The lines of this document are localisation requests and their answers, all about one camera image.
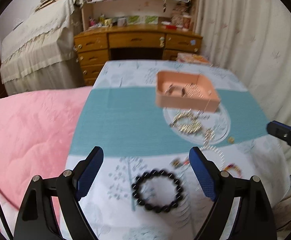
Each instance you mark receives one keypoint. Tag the wooden desk with drawers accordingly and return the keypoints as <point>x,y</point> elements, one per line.
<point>97,46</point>

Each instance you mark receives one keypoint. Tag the lace covered furniture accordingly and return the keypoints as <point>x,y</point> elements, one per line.
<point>39,54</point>

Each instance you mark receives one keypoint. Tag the small gold round brooch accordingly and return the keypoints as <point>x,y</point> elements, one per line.
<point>230,140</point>

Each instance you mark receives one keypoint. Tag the gold chain jewelry pile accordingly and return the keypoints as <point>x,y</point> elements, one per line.
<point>188,123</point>

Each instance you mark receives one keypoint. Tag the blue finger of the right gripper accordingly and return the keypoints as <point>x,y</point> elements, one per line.
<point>278,130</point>

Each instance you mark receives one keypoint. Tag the pink rectangular jewelry tray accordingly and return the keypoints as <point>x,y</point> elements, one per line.
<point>186,91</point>

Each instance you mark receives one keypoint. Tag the stack of magazines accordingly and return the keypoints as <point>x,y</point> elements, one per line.
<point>192,58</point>

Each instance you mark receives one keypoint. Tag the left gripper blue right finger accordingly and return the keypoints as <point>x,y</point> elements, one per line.
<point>203,170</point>

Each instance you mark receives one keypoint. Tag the red patterned cup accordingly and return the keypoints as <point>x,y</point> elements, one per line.
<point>186,20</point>

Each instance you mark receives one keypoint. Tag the pink quilted blanket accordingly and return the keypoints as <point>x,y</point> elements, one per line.
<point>36,131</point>

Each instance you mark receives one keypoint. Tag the small colourful earring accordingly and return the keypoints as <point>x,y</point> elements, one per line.
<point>179,163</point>
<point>234,168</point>

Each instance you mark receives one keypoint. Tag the cream patterned curtain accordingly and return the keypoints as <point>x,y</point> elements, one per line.
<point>252,39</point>

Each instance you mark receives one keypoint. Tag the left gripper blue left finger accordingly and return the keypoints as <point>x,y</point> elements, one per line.
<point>86,171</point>

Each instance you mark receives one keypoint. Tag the wooden bookshelf hutch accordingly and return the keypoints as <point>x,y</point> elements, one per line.
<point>105,13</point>

